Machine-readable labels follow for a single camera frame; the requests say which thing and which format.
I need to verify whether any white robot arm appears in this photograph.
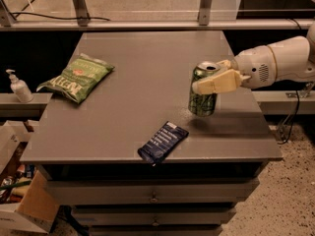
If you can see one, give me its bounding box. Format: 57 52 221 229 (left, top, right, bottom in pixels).
191 26 315 95

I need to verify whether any blue rxbar wrapper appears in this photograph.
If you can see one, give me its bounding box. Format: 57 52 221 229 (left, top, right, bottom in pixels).
138 121 189 165

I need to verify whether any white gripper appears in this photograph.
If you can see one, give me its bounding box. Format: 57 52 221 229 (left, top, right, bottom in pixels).
191 45 277 95

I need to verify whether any black cable on floor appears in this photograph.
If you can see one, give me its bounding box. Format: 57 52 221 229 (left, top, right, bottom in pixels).
276 88 301 146

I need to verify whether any grey drawer cabinet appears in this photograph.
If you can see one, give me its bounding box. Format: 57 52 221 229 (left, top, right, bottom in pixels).
23 31 282 236

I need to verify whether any black cable on ledge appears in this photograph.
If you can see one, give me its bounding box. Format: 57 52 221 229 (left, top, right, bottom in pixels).
9 11 112 22

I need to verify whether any green soda can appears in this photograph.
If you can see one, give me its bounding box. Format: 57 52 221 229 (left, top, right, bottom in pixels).
188 61 220 117

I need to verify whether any white pump bottle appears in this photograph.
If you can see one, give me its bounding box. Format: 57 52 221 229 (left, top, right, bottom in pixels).
6 69 33 103

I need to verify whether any green chip bag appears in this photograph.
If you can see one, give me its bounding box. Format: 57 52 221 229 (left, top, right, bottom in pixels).
36 53 114 104

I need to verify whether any cardboard box with items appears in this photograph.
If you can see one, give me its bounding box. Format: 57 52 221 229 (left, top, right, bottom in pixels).
0 120 59 233

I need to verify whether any grey metal railing frame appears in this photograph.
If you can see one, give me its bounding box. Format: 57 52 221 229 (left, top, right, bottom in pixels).
1 0 315 31

